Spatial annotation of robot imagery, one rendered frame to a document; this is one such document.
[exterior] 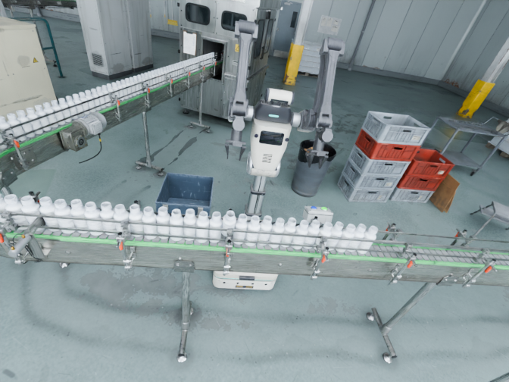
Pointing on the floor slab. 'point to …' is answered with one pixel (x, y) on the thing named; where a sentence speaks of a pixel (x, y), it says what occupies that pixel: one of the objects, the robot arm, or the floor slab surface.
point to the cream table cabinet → (22, 69)
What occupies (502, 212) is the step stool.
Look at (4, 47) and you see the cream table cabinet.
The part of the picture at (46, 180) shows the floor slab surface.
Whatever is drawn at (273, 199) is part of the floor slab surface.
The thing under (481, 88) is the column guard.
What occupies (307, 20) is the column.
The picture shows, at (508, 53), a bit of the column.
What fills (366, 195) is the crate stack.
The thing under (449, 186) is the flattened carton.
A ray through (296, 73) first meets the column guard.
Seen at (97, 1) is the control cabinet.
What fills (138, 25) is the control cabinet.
